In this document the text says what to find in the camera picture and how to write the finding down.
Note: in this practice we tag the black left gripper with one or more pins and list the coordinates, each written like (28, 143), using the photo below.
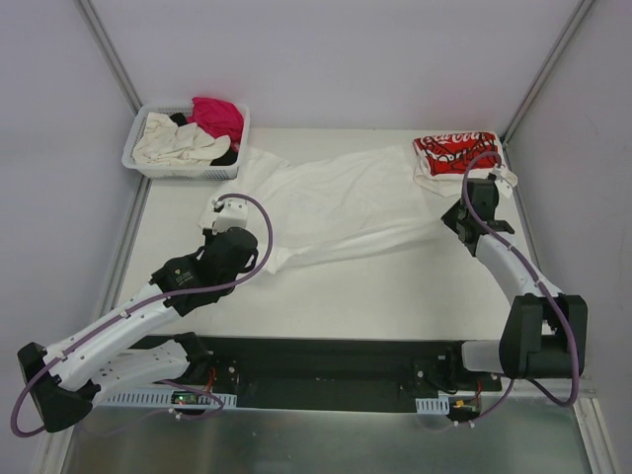
(210, 236)

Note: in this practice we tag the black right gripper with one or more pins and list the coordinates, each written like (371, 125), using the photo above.
(464, 225)

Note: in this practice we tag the plain white t-shirt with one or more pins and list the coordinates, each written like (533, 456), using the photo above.
(349, 207)

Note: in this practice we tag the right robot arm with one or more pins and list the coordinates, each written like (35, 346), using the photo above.
(546, 330)

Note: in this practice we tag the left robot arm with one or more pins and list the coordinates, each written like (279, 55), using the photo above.
(68, 379)

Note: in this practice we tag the folded Coca-Cola print t-shirt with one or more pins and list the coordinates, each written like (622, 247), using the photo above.
(443, 159)

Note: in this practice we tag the white plastic laundry basket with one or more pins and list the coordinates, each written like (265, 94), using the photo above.
(217, 173)

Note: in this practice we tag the black garment in basket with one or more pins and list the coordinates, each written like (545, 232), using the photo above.
(189, 145)

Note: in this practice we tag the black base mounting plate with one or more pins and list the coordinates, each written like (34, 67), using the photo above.
(337, 375)

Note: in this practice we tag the cream shirt in basket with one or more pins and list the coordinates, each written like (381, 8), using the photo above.
(165, 143)

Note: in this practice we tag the pink garment in basket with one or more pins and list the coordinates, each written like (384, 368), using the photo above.
(218, 118)

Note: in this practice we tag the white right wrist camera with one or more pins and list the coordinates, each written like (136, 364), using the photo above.
(505, 181)

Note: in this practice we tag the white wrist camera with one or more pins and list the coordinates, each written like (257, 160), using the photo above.
(505, 181)
(229, 212)

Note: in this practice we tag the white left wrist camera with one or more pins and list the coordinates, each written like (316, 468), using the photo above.
(229, 212)

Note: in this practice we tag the left white cable duct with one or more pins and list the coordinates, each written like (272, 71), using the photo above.
(169, 398)

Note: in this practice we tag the white cable duct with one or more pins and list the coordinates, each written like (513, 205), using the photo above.
(169, 398)
(438, 406)

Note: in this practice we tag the aluminium frame post right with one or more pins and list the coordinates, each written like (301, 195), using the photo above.
(571, 28)

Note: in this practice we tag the aluminium frame post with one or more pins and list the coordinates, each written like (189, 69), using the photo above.
(101, 37)
(571, 28)

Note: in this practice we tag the aluminium extrusion rail right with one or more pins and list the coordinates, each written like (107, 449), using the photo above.
(559, 388)

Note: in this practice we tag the right white cable duct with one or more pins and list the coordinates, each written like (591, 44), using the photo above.
(438, 406)

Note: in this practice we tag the aluminium frame post left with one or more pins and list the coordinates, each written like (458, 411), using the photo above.
(101, 37)

